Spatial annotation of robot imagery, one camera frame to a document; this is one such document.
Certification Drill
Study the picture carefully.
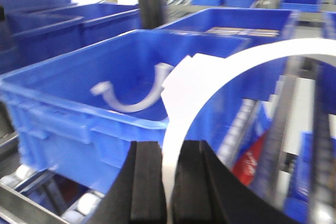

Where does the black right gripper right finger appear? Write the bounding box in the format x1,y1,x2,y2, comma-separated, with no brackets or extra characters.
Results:
172,141,296,223

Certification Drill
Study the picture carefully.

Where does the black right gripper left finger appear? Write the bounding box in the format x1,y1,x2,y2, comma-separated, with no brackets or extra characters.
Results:
88,141,166,223

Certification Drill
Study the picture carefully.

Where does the white pipe clamp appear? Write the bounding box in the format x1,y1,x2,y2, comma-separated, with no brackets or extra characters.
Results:
90,62,174,113
161,38,335,223

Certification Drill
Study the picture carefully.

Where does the blue target bin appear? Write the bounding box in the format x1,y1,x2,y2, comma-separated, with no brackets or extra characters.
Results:
1,29,252,193

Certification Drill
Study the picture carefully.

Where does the red printed snack bag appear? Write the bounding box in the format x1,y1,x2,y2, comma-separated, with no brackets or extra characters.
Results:
232,131,268,186

